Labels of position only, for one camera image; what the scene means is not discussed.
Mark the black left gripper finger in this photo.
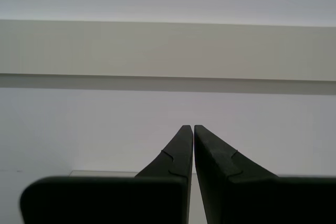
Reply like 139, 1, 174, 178
194, 124, 336, 224
19, 125, 194, 224

